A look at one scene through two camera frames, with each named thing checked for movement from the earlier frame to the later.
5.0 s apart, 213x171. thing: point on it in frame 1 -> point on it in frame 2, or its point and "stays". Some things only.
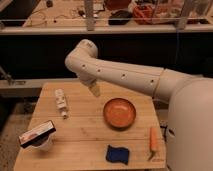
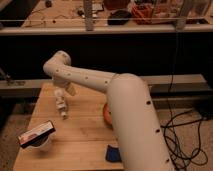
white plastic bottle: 61,102 stays
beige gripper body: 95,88 -> 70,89
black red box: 35,136 stays
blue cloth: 117,154 stays
